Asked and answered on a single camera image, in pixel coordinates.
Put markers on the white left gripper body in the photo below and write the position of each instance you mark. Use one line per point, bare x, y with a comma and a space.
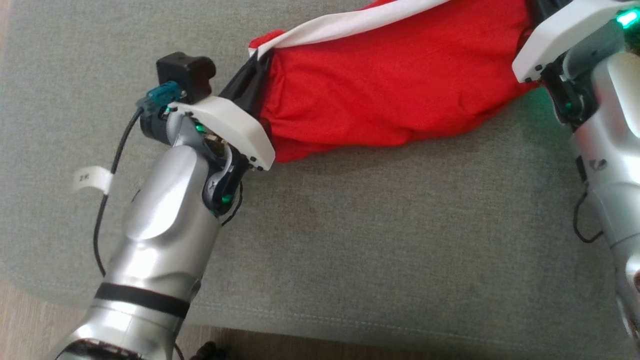
230, 122

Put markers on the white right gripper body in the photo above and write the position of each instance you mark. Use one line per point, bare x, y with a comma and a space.
560, 30

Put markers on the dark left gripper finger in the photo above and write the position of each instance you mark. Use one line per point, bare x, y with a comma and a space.
262, 77
247, 72

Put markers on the red garment with white stripe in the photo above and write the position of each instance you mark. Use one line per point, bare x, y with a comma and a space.
375, 90

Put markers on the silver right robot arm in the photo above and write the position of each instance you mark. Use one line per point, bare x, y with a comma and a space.
615, 150

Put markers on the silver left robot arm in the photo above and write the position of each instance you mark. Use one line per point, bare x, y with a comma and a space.
165, 215

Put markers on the large grey sofa ottoman cushion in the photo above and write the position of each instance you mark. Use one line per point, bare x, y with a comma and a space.
375, 240

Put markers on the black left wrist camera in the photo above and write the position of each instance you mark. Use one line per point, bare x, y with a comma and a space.
187, 72

